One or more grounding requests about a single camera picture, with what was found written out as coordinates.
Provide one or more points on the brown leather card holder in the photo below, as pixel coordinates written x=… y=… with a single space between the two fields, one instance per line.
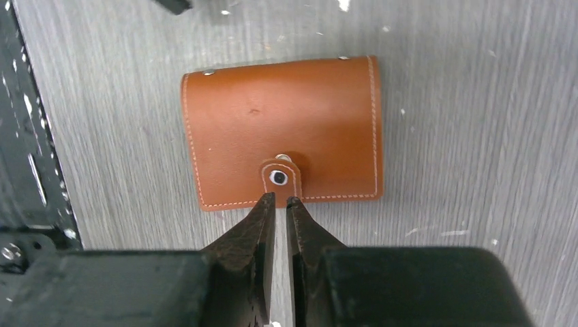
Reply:
x=310 y=129

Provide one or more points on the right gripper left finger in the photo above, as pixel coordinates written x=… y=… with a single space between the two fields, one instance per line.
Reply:
x=227 y=283

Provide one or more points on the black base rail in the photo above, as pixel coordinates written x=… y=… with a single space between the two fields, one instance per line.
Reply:
x=36 y=213

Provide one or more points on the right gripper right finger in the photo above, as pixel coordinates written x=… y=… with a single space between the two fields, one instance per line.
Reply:
x=337 y=285

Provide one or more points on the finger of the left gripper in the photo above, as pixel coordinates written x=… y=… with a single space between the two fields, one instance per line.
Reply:
x=175 y=7

